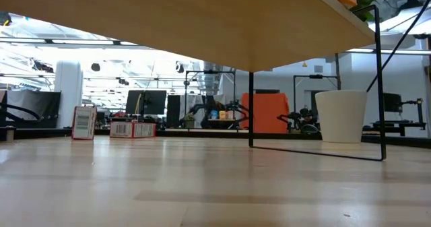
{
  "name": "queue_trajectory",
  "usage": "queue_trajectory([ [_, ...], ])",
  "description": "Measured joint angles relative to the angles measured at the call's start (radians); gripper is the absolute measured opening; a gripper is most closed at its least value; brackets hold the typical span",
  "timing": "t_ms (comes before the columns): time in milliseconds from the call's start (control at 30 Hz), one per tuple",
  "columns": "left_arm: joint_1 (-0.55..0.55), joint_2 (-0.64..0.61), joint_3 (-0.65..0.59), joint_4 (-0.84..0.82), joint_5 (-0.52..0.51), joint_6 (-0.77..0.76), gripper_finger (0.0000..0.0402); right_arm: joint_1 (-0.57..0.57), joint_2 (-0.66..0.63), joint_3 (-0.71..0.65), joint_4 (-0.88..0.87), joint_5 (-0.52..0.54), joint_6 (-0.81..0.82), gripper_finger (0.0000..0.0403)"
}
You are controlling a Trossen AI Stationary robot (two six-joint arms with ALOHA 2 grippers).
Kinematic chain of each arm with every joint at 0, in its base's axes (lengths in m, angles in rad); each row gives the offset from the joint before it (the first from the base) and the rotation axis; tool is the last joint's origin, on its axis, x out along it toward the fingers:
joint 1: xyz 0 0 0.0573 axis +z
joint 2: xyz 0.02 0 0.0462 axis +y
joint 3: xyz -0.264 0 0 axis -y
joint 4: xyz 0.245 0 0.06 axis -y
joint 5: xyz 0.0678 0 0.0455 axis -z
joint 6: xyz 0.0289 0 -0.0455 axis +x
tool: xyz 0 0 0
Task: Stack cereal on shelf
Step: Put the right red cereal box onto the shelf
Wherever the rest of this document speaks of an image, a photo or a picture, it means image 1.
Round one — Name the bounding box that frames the orange panel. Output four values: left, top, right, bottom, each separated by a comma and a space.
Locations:
240, 92, 291, 134

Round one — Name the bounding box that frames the white plant pot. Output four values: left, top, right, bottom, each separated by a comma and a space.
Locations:
314, 90, 368, 144

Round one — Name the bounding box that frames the black upright panel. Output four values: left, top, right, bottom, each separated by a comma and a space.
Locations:
166, 94, 182, 129

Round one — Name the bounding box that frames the wooden shelf with black legs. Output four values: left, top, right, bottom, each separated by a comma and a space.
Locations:
0, 0, 387, 162

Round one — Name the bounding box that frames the red Froot Loops cereal box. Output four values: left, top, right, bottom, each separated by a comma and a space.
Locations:
109, 121, 158, 139
71, 105, 98, 141

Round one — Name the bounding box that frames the black monitor on stand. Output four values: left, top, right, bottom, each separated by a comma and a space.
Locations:
362, 92, 428, 137

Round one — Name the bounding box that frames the dark grey covered bench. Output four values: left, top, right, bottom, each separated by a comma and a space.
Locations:
6, 90, 62, 129

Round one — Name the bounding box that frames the black metal rig frame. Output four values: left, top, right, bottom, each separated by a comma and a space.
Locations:
184, 69, 236, 120
292, 74, 340, 120

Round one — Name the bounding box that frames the black metal table frame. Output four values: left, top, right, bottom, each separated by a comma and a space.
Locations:
0, 126, 431, 150

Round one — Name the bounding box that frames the white pillar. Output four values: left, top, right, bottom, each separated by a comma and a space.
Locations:
54, 61, 84, 129

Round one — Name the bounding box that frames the black double monitor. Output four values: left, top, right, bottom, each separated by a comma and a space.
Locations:
125, 90, 168, 117

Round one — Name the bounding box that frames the small potted plant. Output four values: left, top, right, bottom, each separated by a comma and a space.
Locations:
183, 113, 196, 129

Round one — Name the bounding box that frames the thin black hanging cable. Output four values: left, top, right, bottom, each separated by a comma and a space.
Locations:
366, 0, 431, 93

